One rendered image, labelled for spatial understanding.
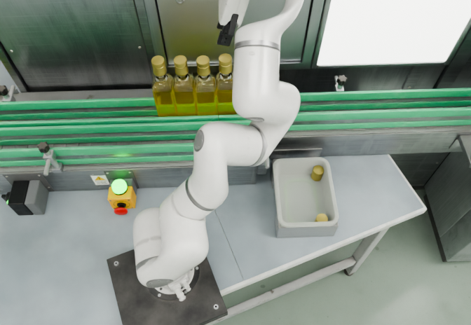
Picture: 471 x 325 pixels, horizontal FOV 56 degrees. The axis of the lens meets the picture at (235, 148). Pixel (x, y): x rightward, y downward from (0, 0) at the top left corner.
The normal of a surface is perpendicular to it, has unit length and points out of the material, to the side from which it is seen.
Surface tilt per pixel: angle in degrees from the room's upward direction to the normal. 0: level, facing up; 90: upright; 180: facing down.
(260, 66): 32
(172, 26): 90
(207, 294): 2
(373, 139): 90
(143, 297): 2
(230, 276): 0
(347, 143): 90
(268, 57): 39
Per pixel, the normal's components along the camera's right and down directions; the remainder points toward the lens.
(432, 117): 0.04, 0.84
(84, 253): 0.00, -0.54
